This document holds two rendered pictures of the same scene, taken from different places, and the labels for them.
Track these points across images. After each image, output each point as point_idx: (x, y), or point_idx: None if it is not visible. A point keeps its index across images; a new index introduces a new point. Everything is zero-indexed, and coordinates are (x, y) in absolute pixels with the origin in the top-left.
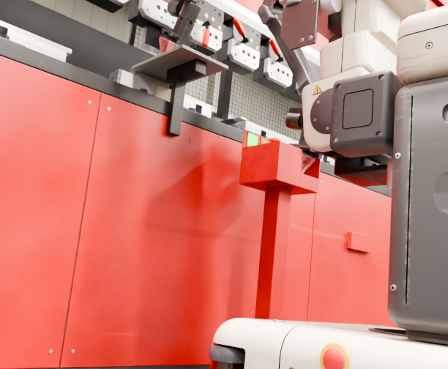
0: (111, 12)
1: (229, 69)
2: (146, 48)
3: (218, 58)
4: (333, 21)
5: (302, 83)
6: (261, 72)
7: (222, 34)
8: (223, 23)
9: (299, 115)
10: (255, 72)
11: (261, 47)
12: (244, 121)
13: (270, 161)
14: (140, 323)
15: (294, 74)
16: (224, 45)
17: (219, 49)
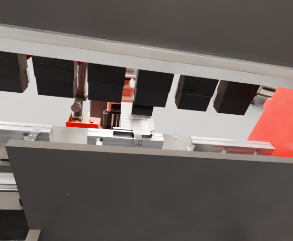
0: (178, 108)
1: (57, 96)
2: (148, 117)
3: (73, 93)
4: (131, 78)
5: (86, 89)
6: (26, 83)
7: (75, 71)
8: (74, 60)
9: (81, 104)
10: (22, 84)
11: (22, 58)
12: (51, 126)
13: (99, 127)
14: None
15: (84, 86)
16: (74, 81)
17: (73, 85)
